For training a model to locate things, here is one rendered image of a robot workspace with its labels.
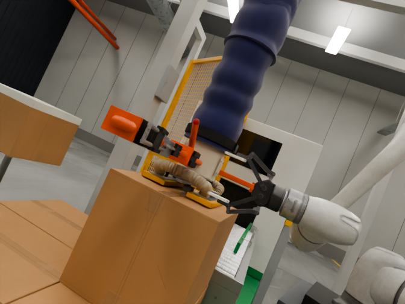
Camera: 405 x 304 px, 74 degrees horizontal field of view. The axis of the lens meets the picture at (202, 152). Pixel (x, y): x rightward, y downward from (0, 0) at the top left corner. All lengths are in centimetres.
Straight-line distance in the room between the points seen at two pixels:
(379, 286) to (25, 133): 206
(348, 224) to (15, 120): 197
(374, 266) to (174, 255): 75
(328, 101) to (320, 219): 1041
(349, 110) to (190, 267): 1065
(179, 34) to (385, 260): 224
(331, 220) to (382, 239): 1047
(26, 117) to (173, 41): 136
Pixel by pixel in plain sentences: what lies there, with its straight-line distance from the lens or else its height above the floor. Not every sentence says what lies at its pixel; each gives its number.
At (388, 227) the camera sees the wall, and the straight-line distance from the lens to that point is 1129.
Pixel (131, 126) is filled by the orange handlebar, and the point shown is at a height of 108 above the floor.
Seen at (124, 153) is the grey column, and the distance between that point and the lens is 248.
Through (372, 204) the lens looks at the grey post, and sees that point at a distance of 450.
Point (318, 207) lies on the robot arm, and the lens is 80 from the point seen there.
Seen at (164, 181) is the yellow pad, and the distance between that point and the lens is 99.
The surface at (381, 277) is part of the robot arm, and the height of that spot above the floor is 97.
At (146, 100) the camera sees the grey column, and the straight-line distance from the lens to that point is 251.
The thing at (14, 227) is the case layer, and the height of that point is 54.
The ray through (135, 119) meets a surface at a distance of 53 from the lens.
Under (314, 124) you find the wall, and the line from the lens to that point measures 1080.
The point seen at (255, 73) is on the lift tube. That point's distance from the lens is 114.
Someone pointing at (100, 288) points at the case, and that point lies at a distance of 98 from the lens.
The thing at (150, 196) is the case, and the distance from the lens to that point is 86.
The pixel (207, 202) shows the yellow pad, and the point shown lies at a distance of 94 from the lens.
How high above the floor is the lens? 107
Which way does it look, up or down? 3 degrees up
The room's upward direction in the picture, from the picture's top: 24 degrees clockwise
